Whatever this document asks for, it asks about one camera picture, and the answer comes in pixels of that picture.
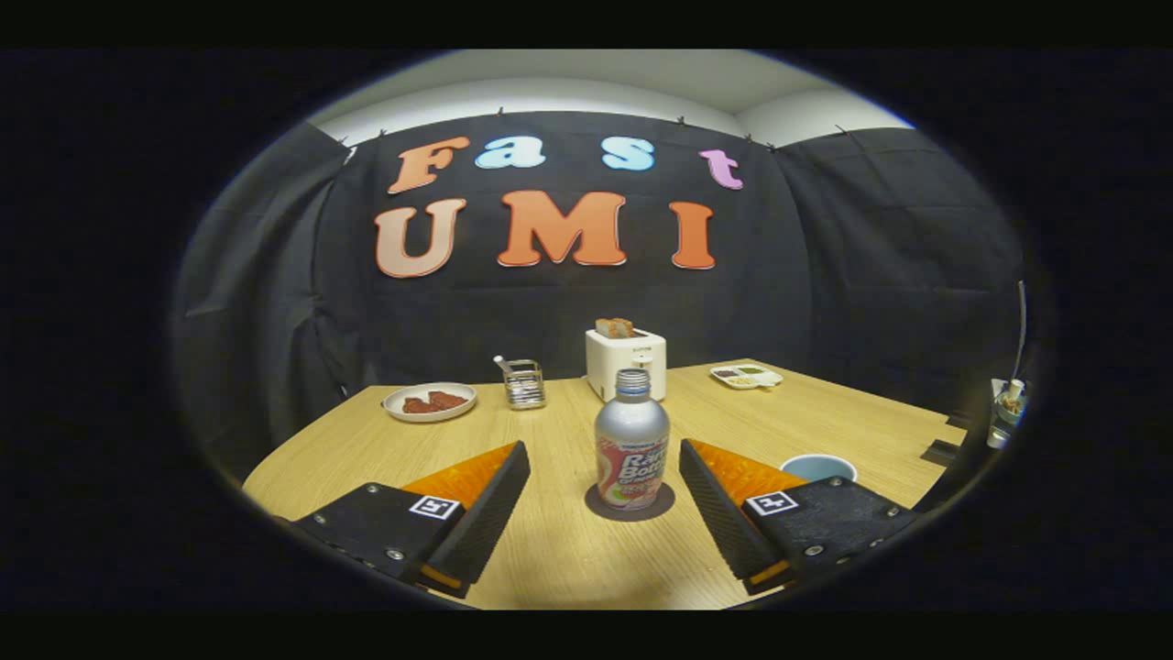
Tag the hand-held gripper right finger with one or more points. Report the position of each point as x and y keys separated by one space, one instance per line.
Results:
x=724 y=518

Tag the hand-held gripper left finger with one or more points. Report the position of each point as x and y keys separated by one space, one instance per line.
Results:
x=481 y=522

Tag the dark brown round coaster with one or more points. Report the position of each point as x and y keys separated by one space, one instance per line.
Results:
x=632 y=516

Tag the silver juice bottle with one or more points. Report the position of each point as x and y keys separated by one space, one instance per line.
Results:
x=630 y=431

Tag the wooden table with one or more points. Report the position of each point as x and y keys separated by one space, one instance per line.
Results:
x=550 y=550

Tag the red food pieces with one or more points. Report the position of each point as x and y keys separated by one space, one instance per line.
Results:
x=435 y=402

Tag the white divided plate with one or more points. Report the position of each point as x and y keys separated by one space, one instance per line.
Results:
x=747 y=377

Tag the white round plate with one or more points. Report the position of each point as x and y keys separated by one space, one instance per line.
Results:
x=394 y=408

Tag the white toaster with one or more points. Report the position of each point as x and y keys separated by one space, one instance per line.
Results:
x=609 y=367

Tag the toast slices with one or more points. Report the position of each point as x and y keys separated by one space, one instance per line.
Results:
x=614 y=327

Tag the black backdrop cloth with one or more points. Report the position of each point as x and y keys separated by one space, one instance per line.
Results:
x=825 y=275

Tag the small grey mounted device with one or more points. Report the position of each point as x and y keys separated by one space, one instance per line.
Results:
x=1006 y=412

